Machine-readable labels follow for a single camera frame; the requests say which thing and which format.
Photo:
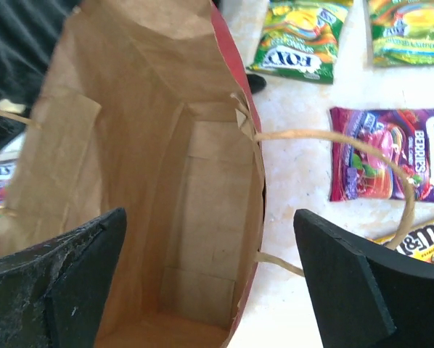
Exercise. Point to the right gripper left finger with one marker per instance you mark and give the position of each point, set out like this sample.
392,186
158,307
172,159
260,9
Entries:
53,294

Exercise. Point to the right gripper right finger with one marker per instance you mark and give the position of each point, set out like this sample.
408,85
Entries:
363,294

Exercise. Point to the yellow m&m's packet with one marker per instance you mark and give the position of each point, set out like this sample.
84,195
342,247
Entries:
419,243

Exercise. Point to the red brown paper bag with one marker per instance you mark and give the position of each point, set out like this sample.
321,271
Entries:
146,106

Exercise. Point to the dark green fox's packet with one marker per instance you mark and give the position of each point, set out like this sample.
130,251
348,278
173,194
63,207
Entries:
300,40

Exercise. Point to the green yellow snack packet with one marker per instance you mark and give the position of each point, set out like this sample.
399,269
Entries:
402,32

